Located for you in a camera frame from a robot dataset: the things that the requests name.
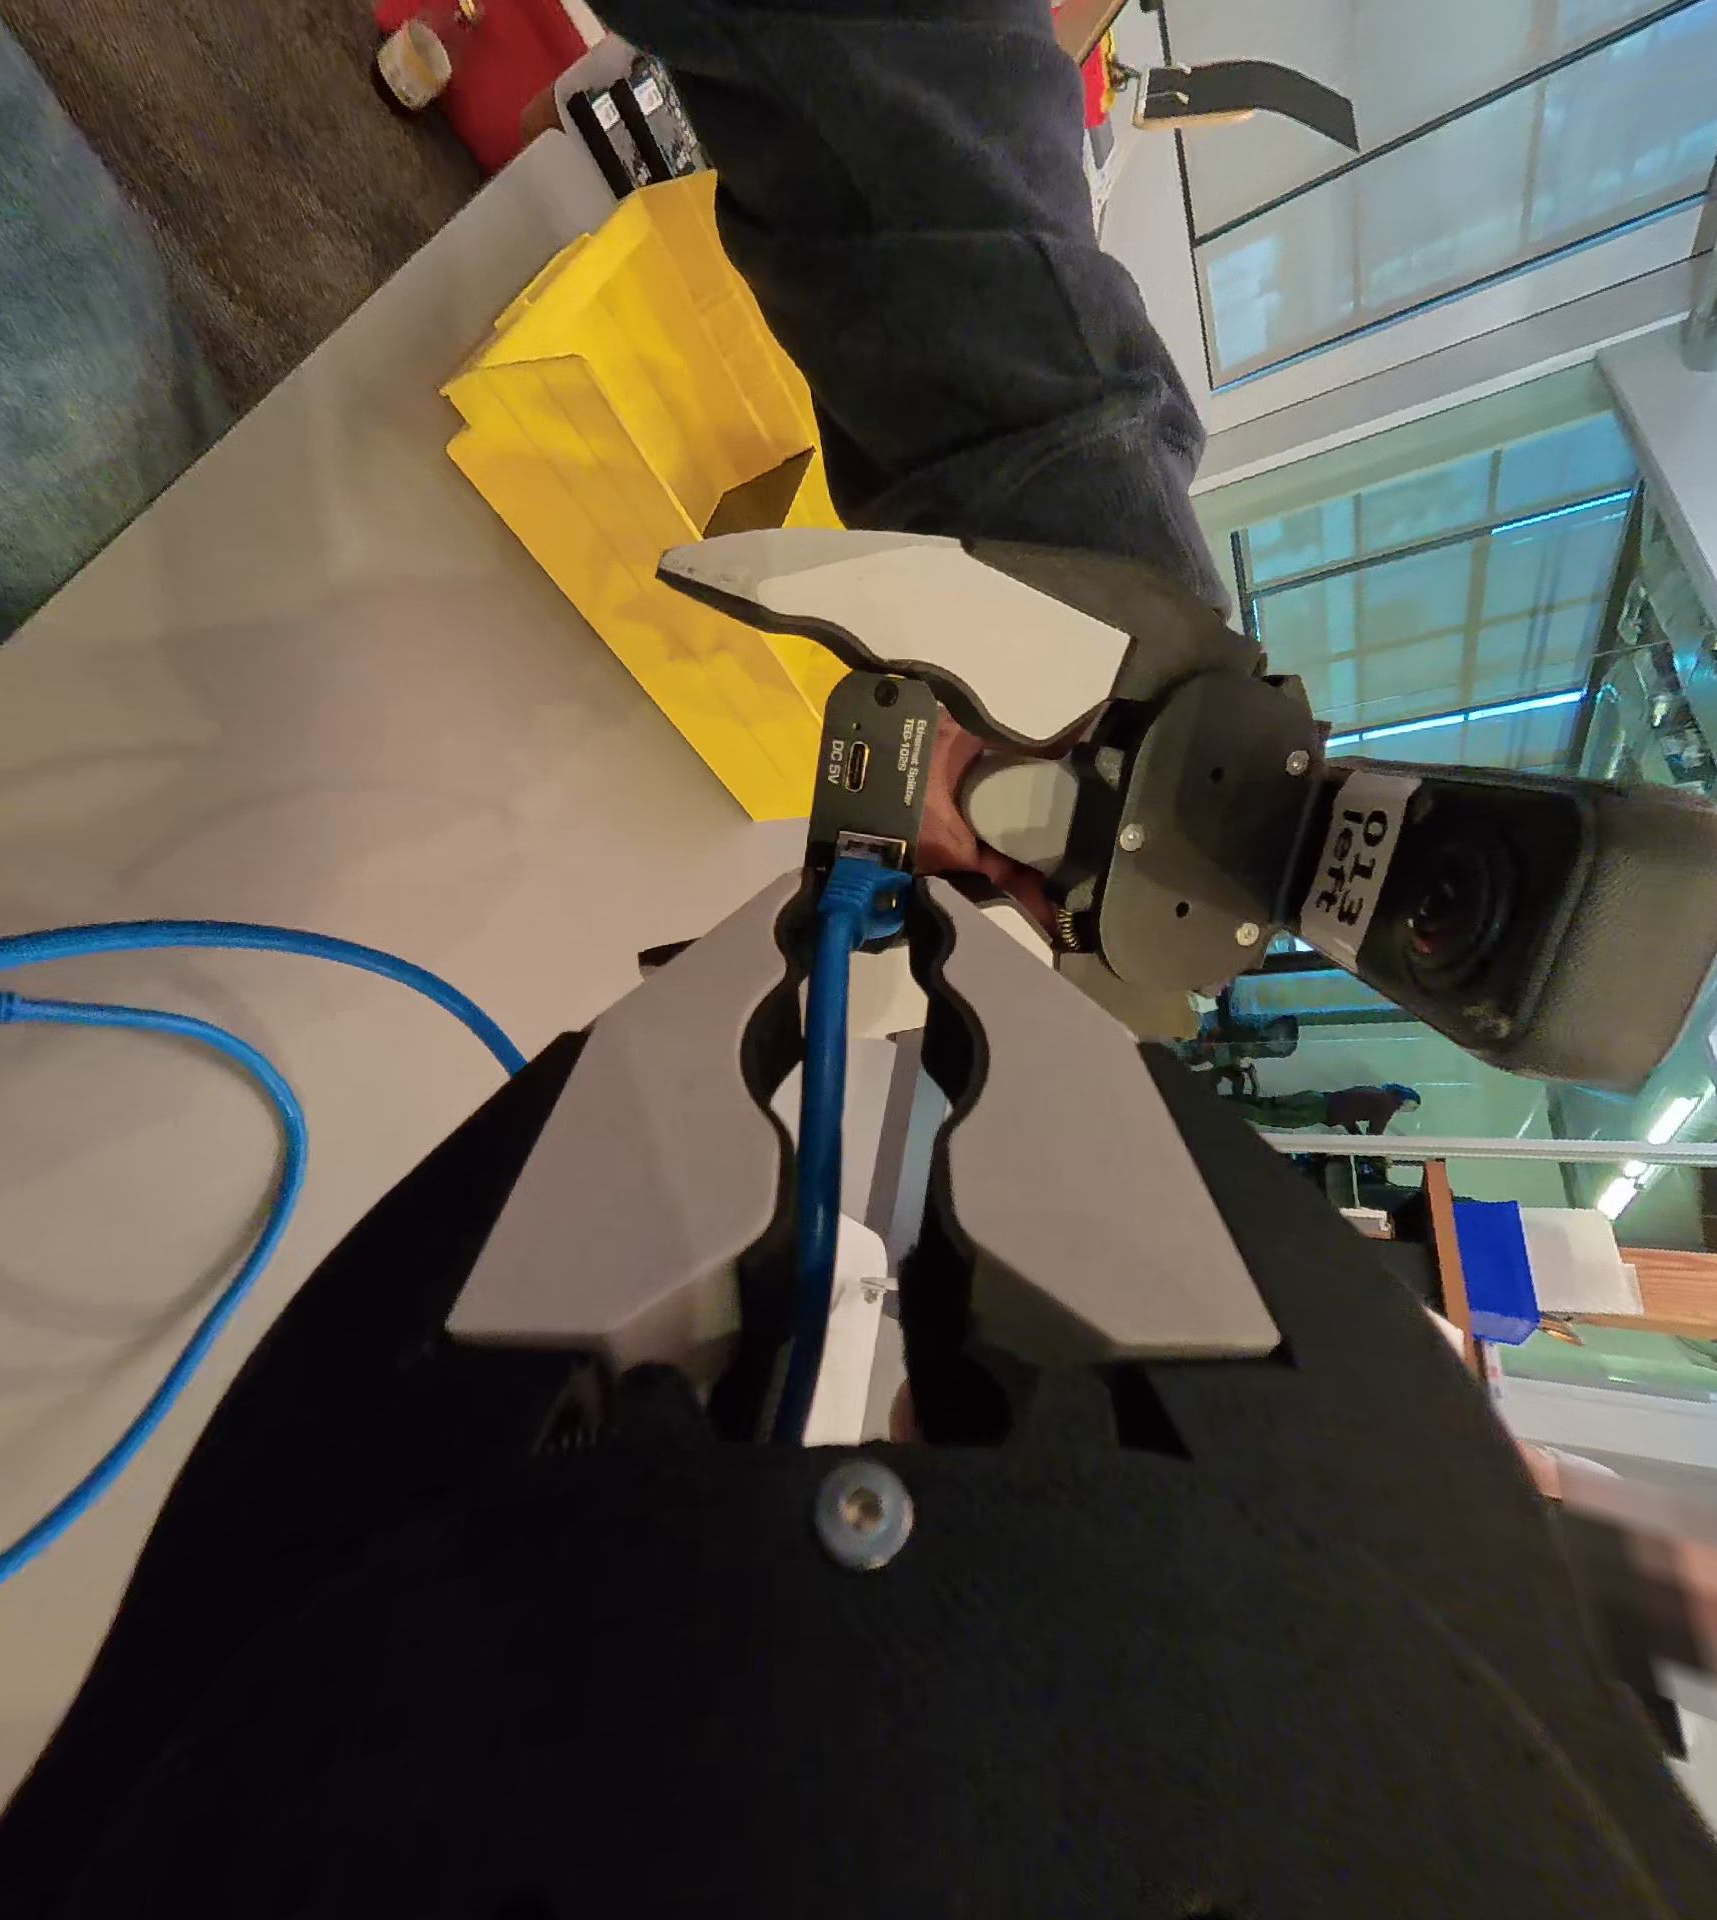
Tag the blue plastic bin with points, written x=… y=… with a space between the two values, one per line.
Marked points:
x=1495 y=1269

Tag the red container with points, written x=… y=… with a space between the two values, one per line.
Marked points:
x=513 y=75

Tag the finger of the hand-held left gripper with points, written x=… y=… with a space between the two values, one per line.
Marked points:
x=932 y=601
x=1023 y=802

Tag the pale cup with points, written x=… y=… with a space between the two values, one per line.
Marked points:
x=411 y=63

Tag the black boxes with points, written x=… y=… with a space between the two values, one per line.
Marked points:
x=641 y=128

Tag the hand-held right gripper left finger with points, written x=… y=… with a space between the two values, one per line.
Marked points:
x=618 y=1184

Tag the stacked yellow plastic bins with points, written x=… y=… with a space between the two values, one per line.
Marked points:
x=618 y=451

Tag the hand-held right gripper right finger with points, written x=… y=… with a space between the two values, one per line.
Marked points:
x=1099 y=1200

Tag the black ethernet splitter adapter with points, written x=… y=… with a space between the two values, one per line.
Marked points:
x=873 y=750

